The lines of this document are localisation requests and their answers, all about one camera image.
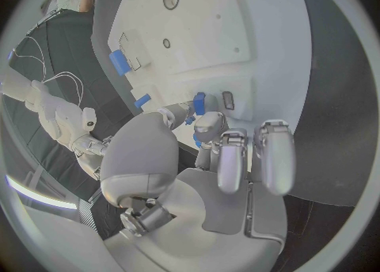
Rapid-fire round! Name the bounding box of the large blue block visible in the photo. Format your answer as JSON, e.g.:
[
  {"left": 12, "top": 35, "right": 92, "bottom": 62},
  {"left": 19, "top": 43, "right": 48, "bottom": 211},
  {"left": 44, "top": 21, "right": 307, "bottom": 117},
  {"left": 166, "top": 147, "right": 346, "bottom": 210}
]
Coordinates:
[{"left": 108, "top": 49, "right": 132, "bottom": 77}]

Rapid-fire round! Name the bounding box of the white cable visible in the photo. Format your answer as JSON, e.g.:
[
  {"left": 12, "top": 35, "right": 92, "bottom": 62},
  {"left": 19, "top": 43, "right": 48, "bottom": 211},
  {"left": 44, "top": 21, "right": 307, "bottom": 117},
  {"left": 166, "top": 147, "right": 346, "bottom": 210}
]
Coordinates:
[
  {"left": 13, "top": 36, "right": 49, "bottom": 83},
  {"left": 42, "top": 71, "right": 85, "bottom": 108}
]

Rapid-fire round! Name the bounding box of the blue plug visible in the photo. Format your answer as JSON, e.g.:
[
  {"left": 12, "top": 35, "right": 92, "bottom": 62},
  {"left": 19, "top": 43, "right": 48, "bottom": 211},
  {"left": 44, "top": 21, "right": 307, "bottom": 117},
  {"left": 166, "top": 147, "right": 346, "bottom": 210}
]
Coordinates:
[{"left": 184, "top": 91, "right": 207, "bottom": 126}]

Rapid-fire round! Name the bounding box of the small blue block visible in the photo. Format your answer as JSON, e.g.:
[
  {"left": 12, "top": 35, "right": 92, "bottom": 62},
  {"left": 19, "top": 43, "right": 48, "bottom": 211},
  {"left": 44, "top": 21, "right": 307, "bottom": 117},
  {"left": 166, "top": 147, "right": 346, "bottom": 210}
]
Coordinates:
[{"left": 133, "top": 93, "right": 152, "bottom": 110}]

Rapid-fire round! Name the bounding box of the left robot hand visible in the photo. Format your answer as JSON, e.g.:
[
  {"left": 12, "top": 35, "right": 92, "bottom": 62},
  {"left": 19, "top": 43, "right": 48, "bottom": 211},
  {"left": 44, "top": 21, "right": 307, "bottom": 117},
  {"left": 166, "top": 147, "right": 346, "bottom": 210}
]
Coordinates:
[{"left": 99, "top": 94, "right": 297, "bottom": 272}]

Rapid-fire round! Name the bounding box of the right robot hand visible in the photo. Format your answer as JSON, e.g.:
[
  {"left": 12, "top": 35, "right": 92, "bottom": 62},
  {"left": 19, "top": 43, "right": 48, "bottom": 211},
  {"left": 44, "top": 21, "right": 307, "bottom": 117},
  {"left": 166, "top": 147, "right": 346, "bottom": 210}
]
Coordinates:
[{"left": 70, "top": 134, "right": 116, "bottom": 181}]

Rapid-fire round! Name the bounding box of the white task board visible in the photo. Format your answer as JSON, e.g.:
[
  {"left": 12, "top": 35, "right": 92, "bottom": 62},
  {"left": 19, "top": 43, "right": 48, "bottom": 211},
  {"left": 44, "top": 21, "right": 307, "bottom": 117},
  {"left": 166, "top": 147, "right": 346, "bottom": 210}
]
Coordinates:
[{"left": 90, "top": 0, "right": 314, "bottom": 153}]

